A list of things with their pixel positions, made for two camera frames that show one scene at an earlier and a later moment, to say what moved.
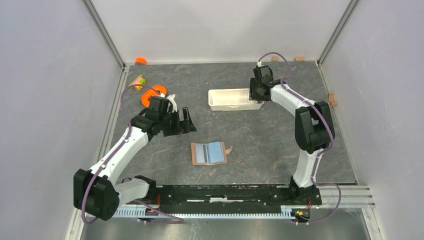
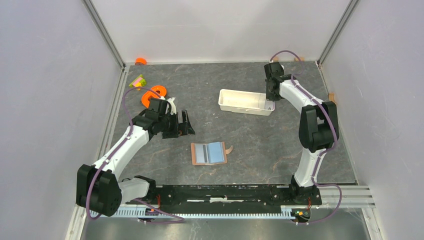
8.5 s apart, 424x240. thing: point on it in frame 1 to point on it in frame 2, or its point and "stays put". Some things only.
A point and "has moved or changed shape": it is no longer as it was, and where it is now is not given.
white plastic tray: (232, 99) has moved or changed shape
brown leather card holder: (211, 153) stays put
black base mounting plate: (234, 199) stays put
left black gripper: (186, 126) stays put
